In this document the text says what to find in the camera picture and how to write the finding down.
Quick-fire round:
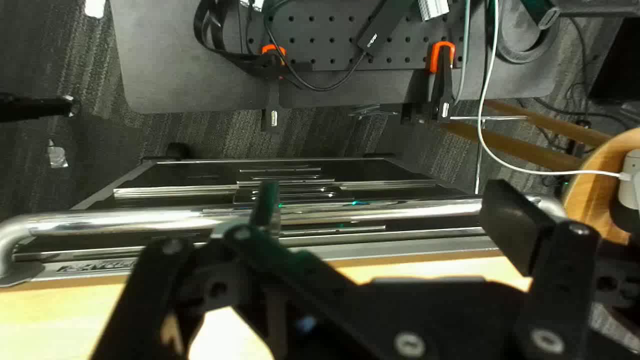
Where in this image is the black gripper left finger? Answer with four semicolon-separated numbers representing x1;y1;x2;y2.
91;178;427;360

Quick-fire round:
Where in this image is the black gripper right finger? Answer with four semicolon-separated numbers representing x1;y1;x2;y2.
478;178;603;360

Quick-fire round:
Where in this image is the light wooden counter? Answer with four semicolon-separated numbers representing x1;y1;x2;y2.
0;255;535;360

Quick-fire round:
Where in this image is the black metal cart shelf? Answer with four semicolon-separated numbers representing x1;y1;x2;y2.
68;155;495;271

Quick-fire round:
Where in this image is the small grey tag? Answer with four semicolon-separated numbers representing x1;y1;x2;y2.
45;138;69;171

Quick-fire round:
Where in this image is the black tube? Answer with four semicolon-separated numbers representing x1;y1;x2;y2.
0;91;77;124

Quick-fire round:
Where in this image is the grey pegboard table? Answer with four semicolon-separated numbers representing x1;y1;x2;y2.
108;0;564;116

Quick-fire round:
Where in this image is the orange and black clamp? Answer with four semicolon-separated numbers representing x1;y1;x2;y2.
423;38;461;124
255;42;292;132

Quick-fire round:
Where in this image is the white paper tag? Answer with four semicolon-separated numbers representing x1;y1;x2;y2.
81;0;110;20

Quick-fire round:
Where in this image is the white power adapter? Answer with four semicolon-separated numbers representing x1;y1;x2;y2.
415;0;451;22

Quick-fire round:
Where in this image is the chrome cart handle bar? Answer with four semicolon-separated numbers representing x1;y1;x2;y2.
0;195;568;286

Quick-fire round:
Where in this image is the white cable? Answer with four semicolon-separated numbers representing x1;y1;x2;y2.
473;0;636;185

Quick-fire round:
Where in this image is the black cable bundle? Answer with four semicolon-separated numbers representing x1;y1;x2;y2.
192;0;396;95

